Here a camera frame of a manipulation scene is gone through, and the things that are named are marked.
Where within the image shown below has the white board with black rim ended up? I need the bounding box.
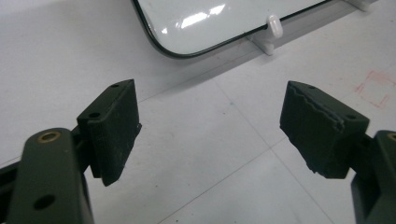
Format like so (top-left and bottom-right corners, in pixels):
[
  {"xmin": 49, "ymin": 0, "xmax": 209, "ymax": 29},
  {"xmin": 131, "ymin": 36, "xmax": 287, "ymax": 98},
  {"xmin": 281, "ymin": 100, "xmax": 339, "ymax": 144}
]
[{"xmin": 130, "ymin": 0, "xmax": 333, "ymax": 60}]

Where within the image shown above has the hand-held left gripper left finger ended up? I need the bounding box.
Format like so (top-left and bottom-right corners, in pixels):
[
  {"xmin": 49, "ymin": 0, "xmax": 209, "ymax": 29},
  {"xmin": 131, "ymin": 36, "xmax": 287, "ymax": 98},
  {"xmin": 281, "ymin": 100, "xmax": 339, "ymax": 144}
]
[{"xmin": 77, "ymin": 78, "xmax": 143, "ymax": 188}]

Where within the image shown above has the white plastic board stand foot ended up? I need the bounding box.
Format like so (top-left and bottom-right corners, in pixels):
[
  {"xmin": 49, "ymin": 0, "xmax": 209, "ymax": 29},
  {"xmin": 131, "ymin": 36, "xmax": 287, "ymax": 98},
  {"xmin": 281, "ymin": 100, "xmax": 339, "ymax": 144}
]
[{"xmin": 247, "ymin": 14, "xmax": 284, "ymax": 56}]

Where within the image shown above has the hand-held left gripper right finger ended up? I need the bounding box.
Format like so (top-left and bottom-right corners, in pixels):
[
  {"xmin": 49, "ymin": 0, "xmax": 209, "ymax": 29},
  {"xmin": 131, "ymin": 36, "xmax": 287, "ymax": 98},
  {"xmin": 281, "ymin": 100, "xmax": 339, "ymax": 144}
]
[{"xmin": 278, "ymin": 80, "xmax": 371, "ymax": 179}]

